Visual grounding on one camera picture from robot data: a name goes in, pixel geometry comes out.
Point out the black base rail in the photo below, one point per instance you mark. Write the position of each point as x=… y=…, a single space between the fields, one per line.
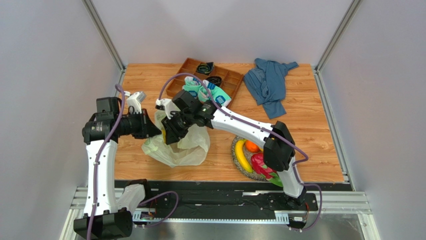
x=229 y=201

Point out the translucent yellow plastic bag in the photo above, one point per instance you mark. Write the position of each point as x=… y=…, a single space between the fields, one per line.
x=192 y=150

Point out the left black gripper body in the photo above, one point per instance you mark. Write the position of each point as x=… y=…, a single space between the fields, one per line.
x=136 y=124

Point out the black rolled sock middle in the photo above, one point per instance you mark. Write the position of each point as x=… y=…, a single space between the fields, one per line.
x=216 y=80

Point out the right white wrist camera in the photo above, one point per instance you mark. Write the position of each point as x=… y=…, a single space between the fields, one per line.
x=167 y=105

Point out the teal sock right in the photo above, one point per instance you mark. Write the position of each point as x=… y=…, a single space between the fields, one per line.
x=213 y=93

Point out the blue cloth shirt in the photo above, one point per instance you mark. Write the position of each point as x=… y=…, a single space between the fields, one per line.
x=267 y=84

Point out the dark rolled sock back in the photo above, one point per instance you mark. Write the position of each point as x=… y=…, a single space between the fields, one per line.
x=205 y=68

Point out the orange fake tangerine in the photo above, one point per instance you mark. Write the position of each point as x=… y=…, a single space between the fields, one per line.
x=251 y=147

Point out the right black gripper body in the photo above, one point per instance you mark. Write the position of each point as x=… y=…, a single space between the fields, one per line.
x=172 y=127

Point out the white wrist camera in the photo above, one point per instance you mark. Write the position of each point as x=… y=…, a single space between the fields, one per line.
x=167 y=105
x=134 y=100

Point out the speckled round plate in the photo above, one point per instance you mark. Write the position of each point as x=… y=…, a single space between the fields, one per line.
x=251 y=175

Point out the brown compartment tray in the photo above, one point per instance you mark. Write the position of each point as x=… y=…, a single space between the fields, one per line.
x=231 y=80

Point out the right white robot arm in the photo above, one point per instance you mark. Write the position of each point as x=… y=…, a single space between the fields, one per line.
x=274 y=139

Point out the single yellow banana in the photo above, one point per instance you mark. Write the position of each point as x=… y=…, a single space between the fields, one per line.
x=240 y=156

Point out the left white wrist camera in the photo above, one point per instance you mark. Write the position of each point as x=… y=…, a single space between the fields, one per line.
x=134 y=100

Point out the teal sock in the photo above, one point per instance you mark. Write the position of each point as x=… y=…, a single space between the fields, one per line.
x=192 y=86
x=213 y=93

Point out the teal sock left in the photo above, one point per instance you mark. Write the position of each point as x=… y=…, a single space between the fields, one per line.
x=192 y=86

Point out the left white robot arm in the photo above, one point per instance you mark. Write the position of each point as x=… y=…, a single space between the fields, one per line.
x=105 y=217

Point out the pink dragon fruit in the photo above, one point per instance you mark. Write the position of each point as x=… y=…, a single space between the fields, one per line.
x=259 y=166

